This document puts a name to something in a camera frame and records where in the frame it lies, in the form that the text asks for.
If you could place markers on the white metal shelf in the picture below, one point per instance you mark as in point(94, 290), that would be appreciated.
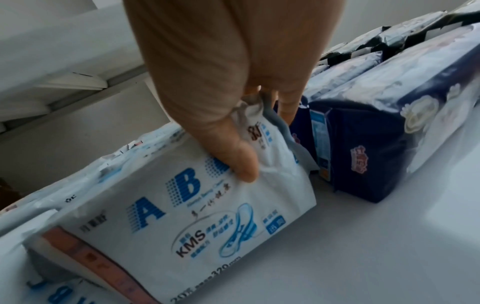
point(67, 81)

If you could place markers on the white rectangular board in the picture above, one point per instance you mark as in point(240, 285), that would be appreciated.
point(375, 252)

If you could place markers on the person's right hand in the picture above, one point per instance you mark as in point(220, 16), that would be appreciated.
point(225, 59)

